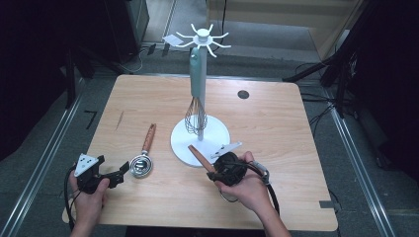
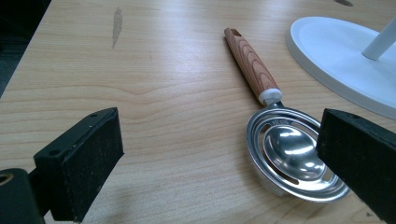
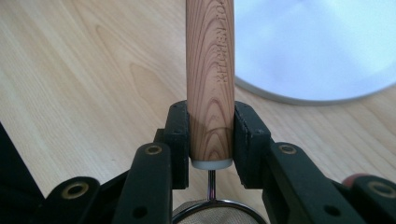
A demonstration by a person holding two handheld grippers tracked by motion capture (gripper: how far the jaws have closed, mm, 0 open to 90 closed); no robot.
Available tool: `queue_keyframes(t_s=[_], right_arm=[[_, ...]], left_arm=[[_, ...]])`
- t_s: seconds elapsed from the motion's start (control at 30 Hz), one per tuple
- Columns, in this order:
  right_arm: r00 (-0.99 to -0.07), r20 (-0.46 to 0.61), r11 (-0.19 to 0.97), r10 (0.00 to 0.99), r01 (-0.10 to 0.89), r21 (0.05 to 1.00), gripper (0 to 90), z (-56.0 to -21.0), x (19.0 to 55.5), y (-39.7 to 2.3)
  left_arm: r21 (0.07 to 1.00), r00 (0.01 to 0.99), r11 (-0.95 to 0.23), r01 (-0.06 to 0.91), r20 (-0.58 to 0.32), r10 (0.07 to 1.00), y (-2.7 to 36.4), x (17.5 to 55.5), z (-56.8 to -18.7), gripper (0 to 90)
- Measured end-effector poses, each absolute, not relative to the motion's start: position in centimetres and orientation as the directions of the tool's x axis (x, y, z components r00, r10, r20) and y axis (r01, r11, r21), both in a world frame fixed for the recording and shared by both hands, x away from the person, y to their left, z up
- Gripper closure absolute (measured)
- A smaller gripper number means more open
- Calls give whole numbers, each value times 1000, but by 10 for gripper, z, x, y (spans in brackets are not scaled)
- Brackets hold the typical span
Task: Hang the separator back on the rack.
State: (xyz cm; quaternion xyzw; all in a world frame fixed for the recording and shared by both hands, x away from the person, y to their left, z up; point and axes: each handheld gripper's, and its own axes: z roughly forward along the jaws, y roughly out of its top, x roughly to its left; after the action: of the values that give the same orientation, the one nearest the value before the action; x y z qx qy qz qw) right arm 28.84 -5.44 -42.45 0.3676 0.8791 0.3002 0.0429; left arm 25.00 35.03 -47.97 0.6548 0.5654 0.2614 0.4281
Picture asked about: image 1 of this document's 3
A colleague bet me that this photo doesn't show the person's left hand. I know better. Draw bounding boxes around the person's left hand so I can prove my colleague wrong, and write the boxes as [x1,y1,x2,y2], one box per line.
[67,177,111,230]

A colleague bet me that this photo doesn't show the black upright stand post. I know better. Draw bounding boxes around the black upright stand post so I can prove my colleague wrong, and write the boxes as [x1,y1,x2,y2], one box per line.
[64,45,79,111]

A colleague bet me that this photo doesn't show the person's right hand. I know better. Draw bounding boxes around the person's right hand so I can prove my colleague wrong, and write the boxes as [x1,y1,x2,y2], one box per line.
[213,150,275,215]

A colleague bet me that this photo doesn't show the dark cabinet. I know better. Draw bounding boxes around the dark cabinet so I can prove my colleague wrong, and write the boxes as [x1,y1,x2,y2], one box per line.
[104,0,150,64]

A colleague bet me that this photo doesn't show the black floor cables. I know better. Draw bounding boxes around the black floor cables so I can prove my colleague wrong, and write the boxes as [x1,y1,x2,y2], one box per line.
[295,61,342,137]

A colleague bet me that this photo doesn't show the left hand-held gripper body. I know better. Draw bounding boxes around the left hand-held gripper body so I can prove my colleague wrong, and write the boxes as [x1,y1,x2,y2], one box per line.
[73,153,107,195]

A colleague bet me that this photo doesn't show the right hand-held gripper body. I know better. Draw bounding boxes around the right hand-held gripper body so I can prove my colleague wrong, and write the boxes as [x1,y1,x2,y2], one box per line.
[209,140,249,188]

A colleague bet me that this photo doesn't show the white floor cable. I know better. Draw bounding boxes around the white floor cable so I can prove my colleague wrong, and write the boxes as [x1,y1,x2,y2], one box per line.
[118,48,144,74]

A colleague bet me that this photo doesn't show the white utensil rack stand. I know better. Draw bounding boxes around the white utensil rack stand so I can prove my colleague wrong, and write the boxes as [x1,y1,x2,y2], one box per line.
[170,23,231,168]

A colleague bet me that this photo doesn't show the wooden handled mesh strainer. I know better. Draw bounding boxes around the wooden handled mesh strainer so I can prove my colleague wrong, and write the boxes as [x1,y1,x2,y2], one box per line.
[187,144,239,203]

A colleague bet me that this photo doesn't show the teal handled wire whisk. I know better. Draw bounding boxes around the teal handled wire whisk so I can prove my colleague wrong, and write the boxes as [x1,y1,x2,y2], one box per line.
[184,46,209,137]

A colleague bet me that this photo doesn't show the black stand leg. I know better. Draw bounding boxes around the black stand leg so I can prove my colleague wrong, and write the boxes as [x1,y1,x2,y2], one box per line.
[282,54,334,83]

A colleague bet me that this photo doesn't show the metal floor rail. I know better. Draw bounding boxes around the metal floor rail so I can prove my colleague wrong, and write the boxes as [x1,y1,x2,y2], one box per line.
[324,88,398,237]
[0,93,84,237]

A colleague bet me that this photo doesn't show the white paper tag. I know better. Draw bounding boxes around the white paper tag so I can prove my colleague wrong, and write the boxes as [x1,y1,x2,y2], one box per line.
[161,34,185,47]

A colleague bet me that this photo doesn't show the wooden handled metal egg separator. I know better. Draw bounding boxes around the wooden handled metal egg separator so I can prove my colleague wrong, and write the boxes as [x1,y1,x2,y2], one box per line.
[127,122,158,180]

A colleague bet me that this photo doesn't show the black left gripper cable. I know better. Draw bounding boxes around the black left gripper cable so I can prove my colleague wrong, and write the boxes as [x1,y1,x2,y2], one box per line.
[62,166,82,233]

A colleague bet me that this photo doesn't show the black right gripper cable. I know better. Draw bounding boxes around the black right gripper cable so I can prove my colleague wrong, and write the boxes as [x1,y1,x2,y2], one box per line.
[226,159,282,216]

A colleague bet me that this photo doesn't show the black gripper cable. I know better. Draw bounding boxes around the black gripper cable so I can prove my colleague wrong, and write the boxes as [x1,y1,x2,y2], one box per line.
[62,166,82,233]
[226,159,282,216]

